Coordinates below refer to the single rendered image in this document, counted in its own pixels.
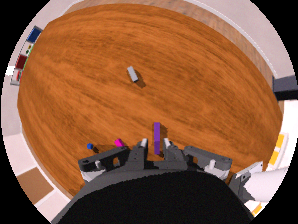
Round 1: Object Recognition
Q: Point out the small magenta block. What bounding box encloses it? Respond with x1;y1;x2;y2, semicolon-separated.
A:
114;138;125;147

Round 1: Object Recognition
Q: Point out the small blue cube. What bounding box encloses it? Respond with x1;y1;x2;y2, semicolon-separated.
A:
87;143;93;149

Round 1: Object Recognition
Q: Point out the purple rod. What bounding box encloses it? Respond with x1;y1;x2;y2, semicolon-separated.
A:
154;122;160;155

